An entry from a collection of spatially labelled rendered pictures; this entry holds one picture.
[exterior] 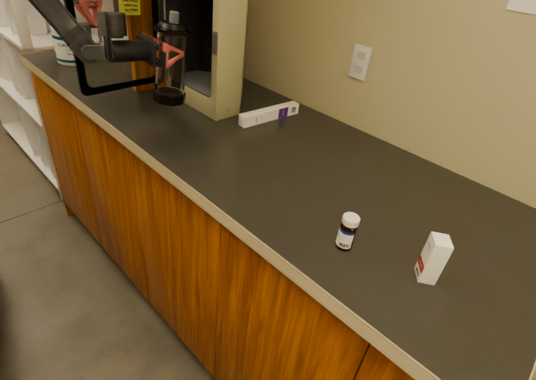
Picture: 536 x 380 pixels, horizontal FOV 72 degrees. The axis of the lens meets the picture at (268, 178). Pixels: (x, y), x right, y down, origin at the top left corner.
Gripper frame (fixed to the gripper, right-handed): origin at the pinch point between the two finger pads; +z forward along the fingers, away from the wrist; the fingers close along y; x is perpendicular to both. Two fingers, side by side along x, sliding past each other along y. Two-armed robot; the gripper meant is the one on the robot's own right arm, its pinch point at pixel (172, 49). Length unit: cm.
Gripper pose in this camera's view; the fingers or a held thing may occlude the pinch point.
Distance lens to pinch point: 121.9
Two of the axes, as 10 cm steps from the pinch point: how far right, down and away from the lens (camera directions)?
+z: 6.9, -2.7, 6.7
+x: -1.7, 8.4, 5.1
